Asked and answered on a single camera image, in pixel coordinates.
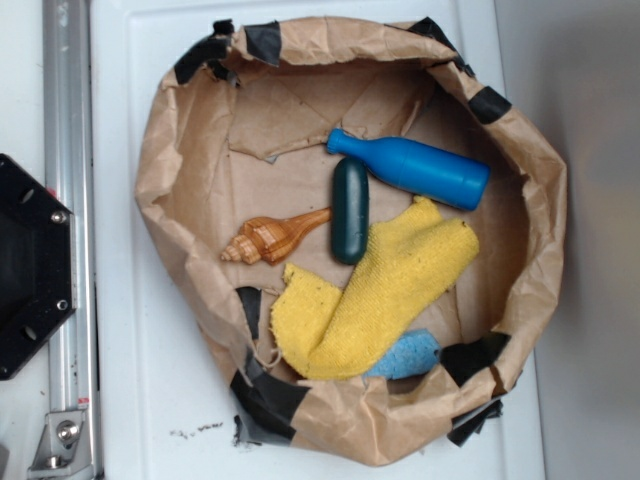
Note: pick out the metal corner bracket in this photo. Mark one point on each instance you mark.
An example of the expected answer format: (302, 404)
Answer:
(62, 440)

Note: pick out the light blue sponge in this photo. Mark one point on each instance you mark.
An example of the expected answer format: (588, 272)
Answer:
(414, 353)

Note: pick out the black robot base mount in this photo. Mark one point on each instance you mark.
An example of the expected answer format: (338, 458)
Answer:
(37, 278)

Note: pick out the brown spiral seashell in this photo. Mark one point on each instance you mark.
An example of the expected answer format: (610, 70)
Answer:
(272, 240)

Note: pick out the aluminium extrusion rail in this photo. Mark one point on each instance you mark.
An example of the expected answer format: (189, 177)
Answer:
(74, 397)

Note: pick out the dark green plastic pickle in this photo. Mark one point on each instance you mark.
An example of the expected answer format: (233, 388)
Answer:
(350, 211)

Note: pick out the blue plastic bottle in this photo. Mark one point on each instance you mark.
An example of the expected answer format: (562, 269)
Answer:
(418, 168)

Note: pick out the brown paper bag bin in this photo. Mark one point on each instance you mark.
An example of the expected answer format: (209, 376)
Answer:
(238, 129)

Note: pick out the yellow cloth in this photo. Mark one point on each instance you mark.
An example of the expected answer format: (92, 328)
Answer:
(327, 333)

